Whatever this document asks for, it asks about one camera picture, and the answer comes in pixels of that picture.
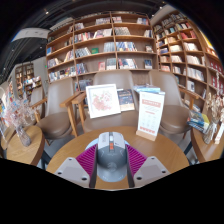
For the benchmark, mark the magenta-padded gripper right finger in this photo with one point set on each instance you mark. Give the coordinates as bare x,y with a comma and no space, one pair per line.
136,160

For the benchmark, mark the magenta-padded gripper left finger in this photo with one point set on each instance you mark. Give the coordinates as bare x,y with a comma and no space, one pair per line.
85,161

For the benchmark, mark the grey computer mouse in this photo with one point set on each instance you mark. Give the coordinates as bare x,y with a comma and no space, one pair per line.
111,156

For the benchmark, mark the round light blue mouse pad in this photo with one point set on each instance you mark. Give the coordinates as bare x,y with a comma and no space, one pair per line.
90,145

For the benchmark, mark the white sign on wooden base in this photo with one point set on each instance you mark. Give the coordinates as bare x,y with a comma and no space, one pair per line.
150,113

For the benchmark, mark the dark blue book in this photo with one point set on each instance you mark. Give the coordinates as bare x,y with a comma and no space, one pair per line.
126,100

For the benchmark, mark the round wooden side table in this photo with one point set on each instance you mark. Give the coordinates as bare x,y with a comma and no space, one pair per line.
208,150
23,153

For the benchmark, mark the white framed flower picture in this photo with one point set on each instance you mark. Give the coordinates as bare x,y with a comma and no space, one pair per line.
102,101

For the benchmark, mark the stack of blue books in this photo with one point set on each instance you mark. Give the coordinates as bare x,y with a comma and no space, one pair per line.
146,88

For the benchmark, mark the small white standing sign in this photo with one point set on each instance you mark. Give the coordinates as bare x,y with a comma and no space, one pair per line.
220,133

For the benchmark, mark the distant wooden bookshelf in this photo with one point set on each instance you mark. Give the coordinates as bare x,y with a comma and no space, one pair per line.
28,78

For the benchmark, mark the wooden bookshelf with books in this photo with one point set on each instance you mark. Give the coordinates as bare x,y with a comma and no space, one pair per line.
186,53
103,46

